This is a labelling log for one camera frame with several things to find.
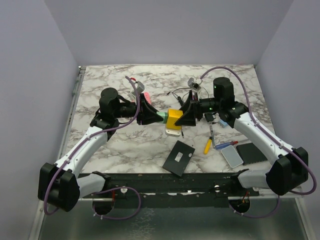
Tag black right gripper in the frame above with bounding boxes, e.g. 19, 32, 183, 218
175, 90, 223, 126

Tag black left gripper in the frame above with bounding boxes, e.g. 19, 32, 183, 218
113, 93, 164, 125

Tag black adapter with cord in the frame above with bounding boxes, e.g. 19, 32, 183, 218
166, 87, 190, 107

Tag green plug adapter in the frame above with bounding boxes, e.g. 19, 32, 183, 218
157, 111, 168, 124

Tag yellow plug adapter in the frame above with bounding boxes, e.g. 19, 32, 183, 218
166, 108, 184, 131

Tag pink power strip socket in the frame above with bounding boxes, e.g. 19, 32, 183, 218
143, 92, 152, 105

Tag large black power brick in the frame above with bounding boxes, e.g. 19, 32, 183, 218
204, 112, 217, 124

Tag white adapter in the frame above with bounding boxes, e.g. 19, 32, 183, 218
165, 127, 182, 138

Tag light blue cylinder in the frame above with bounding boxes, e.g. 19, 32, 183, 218
218, 119, 228, 128

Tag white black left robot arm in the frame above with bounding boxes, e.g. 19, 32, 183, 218
37, 87, 168, 212

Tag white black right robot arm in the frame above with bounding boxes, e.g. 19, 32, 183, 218
176, 77, 309, 196

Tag blue red screwdriver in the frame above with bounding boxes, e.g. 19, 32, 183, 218
214, 141, 239, 150

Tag black rectangular box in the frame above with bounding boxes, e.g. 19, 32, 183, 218
162, 140, 195, 177

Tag white grey phone case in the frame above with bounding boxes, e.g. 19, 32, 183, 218
221, 145, 244, 169

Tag black flat plate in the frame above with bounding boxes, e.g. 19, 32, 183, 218
236, 143, 268, 165

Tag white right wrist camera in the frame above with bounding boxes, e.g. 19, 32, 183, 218
187, 77, 202, 95

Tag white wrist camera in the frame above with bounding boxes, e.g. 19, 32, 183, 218
187, 77, 202, 95
131, 81, 145, 100

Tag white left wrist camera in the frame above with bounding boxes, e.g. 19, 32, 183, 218
131, 81, 145, 100

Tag yellow handled utility knife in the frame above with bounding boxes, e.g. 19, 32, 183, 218
203, 125, 215, 155

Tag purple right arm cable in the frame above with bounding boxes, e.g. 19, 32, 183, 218
199, 66, 318, 218

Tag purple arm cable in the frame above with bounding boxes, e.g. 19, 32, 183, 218
43, 76, 141, 216
199, 66, 318, 218

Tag aluminium frame rail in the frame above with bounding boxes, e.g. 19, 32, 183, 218
257, 187, 305, 200

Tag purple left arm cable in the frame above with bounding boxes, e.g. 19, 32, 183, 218
43, 76, 141, 216

